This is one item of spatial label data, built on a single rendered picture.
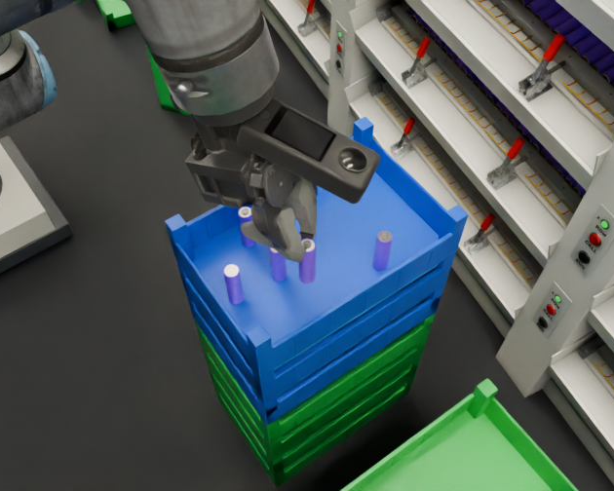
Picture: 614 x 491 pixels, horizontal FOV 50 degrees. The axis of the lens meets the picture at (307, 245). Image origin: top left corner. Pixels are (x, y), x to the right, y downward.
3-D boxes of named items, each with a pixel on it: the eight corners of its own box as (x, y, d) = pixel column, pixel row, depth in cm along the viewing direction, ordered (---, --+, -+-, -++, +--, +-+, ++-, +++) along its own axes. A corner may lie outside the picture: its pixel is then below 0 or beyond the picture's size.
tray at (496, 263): (515, 328, 121) (516, 301, 109) (352, 115, 151) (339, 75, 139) (610, 270, 121) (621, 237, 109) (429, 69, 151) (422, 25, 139)
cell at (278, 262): (277, 283, 82) (275, 254, 77) (268, 274, 83) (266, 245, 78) (288, 277, 83) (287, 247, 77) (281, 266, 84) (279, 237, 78)
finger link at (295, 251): (261, 249, 71) (238, 185, 65) (310, 261, 69) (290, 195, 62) (248, 271, 69) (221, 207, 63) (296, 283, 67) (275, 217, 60)
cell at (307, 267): (305, 286, 73) (305, 254, 67) (295, 275, 73) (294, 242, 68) (319, 279, 73) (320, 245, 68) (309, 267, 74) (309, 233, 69)
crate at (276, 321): (260, 378, 76) (255, 348, 69) (174, 257, 85) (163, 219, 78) (457, 252, 85) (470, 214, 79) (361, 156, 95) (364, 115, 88)
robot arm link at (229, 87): (285, 5, 51) (224, 84, 46) (300, 58, 55) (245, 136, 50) (192, 1, 55) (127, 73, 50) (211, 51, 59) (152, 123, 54)
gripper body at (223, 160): (243, 154, 67) (201, 54, 59) (318, 166, 64) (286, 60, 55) (205, 208, 64) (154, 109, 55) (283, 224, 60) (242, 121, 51)
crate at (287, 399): (267, 426, 89) (264, 404, 82) (192, 317, 98) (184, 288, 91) (437, 312, 98) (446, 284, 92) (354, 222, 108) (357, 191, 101)
